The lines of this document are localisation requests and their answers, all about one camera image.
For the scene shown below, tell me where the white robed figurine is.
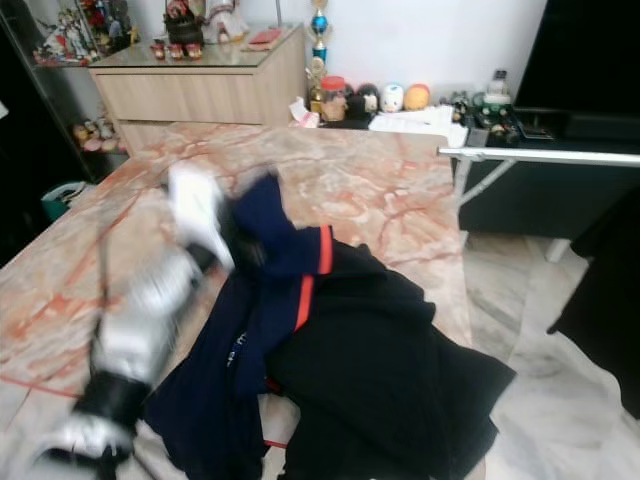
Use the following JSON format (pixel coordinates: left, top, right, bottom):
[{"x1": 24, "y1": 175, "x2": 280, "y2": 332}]
[{"x1": 205, "y1": 0, "x2": 251, "y2": 43}]

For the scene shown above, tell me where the light wooden sideboard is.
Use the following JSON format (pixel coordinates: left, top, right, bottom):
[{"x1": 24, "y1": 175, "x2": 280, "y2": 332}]
[{"x1": 88, "y1": 25, "x2": 309, "y2": 151}]

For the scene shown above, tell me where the black flat television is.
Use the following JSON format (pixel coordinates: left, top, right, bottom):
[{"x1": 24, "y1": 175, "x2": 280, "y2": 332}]
[{"x1": 515, "y1": 0, "x2": 640, "y2": 111}]

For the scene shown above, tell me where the white paper stack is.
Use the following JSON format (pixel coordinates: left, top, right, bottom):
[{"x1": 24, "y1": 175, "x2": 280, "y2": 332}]
[{"x1": 368, "y1": 105, "x2": 466, "y2": 149}]

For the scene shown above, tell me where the black mouse plush toy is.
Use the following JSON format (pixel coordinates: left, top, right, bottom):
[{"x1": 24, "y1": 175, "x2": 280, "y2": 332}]
[{"x1": 345, "y1": 83, "x2": 381, "y2": 121}]

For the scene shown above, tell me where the marble table with red edge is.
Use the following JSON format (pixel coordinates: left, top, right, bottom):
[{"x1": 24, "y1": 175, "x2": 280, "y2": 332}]
[{"x1": 0, "y1": 122, "x2": 476, "y2": 451}]

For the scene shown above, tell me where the yellow round plush toy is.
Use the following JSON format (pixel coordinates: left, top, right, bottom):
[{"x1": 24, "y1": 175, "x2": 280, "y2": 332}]
[{"x1": 403, "y1": 83, "x2": 431, "y2": 111}]

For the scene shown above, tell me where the white round plush toy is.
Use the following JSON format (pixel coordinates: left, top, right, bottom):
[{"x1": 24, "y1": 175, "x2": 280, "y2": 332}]
[{"x1": 380, "y1": 83, "x2": 405, "y2": 113}]

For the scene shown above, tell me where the black hooded jacket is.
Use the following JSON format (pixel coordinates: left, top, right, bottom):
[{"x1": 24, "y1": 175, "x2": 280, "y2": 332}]
[{"x1": 265, "y1": 240, "x2": 518, "y2": 480}]

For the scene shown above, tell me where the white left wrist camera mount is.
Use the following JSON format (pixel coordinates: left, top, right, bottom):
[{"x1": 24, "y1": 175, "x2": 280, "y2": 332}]
[{"x1": 168, "y1": 165, "x2": 233, "y2": 251}]

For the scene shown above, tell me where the dark red seated figurine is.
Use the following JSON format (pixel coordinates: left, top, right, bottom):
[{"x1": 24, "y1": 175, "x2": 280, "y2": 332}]
[{"x1": 165, "y1": 0, "x2": 209, "y2": 59}]

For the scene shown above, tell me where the jar with red lid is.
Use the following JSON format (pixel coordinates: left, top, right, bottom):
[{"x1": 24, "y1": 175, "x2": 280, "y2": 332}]
[{"x1": 318, "y1": 76, "x2": 349, "y2": 123}]

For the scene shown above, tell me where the blue and gold trophy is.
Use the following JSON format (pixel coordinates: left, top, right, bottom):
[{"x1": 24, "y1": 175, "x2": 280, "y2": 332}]
[{"x1": 308, "y1": 0, "x2": 333, "y2": 63}]

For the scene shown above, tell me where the dark glass display cabinet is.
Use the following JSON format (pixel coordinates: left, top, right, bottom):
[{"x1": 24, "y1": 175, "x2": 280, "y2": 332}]
[{"x1": 0, "y1": 0, "x2": 131, "y2": 261}]

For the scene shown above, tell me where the teal plastic bin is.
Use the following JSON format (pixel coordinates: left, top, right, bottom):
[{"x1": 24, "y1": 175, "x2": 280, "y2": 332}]
[{"x1": 42, "y1": 182, "x2": 86, "y2": 223}]

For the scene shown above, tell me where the pink white tissue box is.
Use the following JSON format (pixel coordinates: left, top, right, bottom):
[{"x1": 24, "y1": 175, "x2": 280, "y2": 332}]
[{"x1": 288, "y1": 95, "x2": 321, "y2": 129}]

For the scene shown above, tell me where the small green white bottle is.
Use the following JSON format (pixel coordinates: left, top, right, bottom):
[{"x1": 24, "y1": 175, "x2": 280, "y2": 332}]
[{"x1": 485, "y1": 70, "x2": 513, "y2": 109}]

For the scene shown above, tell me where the navy shirt with red collar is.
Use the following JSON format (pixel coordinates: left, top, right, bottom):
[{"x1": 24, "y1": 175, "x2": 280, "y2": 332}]
[{"x1": 145, "y1": 170, "x2": 336, "y2": 480}]

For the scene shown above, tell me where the black TV console cabinet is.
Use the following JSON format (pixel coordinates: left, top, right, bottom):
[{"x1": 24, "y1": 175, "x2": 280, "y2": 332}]
[{"x1": 455, "y1": 105, "x2": 640, "y2": 241}]

